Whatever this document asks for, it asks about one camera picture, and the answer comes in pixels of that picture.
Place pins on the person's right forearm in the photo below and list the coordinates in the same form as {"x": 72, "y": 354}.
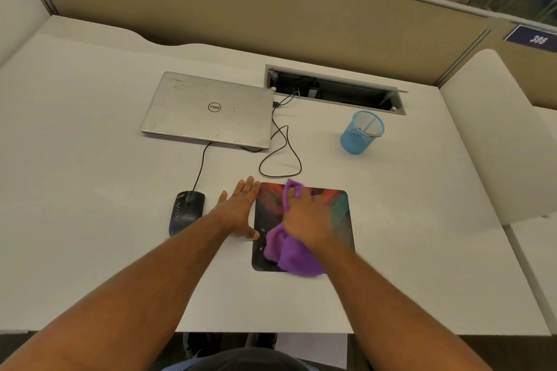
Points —
{"x": 391, "y": 318}

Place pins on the person's left thumb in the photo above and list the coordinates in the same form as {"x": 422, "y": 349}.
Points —
{"x": 252, "y": 234}

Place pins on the person's dark shirt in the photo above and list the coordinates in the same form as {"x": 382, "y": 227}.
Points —
{"x": 239, "y": 362}

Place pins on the silver closed laptop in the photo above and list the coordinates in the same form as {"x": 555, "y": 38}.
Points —
{"x": 209, "y": 110}

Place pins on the person's left forearm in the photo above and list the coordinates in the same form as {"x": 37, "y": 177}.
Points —
{"x": 130, "y": 297}

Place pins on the person's right fingers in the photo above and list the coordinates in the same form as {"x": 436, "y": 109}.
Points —
{"x": 304, "y": 199}

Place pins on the dark colourful mouse pad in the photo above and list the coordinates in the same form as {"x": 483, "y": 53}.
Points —
{"x": 340, "y": 216}

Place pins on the person's left little finger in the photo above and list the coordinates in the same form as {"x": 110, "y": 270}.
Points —
{"x": 222, "y": 198}

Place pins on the purple cleaning cloth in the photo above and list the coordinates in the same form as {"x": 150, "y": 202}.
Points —
{"x": 289, "y": 258}

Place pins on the blue number sign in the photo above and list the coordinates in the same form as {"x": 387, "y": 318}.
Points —
{"x": 533, "y": 38}

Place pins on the person's left hand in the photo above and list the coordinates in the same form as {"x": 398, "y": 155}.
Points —
{"x": 233, "y": 216}

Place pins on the beige stick in holder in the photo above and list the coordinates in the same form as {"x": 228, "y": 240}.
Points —
{"x": 374, "y": 133}

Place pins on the blue mesh pen holder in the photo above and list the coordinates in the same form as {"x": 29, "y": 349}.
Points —
{"x": 354, "y": 142}

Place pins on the beige cubicle partition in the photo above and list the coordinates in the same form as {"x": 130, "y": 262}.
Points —
{"x": 261, "y": 10}

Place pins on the black computer mouse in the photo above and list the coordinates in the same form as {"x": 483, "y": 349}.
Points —
{"x": 186, "y": 214}

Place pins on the person's right hand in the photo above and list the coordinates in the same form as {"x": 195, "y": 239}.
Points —
{"x": 311, "y": 220}

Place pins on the white rounded desk divider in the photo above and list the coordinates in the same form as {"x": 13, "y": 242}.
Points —
{"x": 491, "y": 131}

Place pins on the person's left middle finger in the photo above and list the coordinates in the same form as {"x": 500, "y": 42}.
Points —
{"x": 246, "y": 189}

